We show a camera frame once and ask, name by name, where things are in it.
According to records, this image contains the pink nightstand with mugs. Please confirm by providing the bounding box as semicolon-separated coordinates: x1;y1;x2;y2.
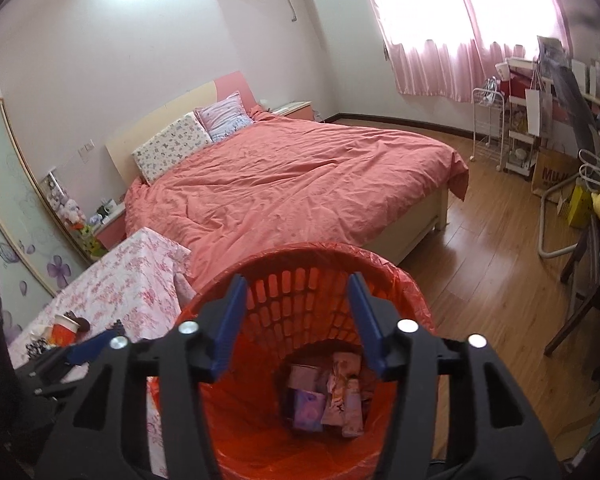
92;202;128;251

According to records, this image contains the orange plastic basket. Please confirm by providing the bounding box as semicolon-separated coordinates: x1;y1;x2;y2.
147;242;436;480

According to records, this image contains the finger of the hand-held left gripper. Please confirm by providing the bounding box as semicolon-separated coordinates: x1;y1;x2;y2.
27;326;127;368
17;360;88;397

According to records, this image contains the white paper bag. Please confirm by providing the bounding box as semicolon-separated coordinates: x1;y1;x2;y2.
525;87;553;136

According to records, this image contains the plush toy display tube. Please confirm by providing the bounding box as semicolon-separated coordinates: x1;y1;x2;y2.
40;170;106;261

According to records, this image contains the white bed frame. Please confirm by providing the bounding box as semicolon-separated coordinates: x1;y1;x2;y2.
397;187;451;266

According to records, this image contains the yellow bag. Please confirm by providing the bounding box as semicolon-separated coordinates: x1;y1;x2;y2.
566;185;593;231

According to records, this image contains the wardrobe with purple flowers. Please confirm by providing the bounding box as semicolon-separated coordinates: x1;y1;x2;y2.
0;97;91;361

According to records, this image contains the white storage trolley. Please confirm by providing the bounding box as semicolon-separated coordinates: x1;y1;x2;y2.
502;92;546;178

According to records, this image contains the bed with salmon duvet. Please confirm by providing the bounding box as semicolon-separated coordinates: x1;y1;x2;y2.
125;107;470;286

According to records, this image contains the pale green case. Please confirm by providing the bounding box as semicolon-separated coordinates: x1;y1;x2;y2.
287;364;326;391

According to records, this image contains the red paper cup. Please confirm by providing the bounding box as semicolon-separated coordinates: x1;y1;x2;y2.
50;314;81;348

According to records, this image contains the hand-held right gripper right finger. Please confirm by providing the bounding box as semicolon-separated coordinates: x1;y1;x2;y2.
348;272;563;480

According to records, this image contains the red box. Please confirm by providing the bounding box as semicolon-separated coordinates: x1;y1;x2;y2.
507;57;571;121

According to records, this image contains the cream paper wrapper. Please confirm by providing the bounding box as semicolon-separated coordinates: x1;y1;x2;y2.
322;352;363;428

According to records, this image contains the pink curtain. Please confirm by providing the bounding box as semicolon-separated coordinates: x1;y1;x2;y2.
355;0;573;103

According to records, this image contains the white wire trolley rack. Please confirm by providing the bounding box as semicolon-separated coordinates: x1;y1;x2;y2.
471;77;506;166

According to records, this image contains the blue packet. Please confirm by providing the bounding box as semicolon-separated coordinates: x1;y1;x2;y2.
292;389;328;432

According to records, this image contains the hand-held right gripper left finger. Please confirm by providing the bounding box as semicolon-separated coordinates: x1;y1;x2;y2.
35;274;249;480

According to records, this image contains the white tube frame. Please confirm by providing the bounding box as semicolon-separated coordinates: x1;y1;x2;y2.
539;177;588;261

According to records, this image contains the floral print pillow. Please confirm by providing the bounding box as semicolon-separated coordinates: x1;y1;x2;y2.
131;112;213;185

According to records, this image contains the grey photo board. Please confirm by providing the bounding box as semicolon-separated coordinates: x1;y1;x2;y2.
537;35;600;161

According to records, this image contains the pink striped pillow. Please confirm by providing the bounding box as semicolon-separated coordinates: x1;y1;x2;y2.
195;91;253;142

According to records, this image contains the table with floral tablecloth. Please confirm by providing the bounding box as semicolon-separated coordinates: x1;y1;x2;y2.
7;227;193;476

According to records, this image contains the dark wooden chair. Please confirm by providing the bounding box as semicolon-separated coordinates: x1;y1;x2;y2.
545;200;600;376

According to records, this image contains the cream and pink headboard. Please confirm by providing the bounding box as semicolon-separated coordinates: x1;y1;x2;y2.
105;71;261;183

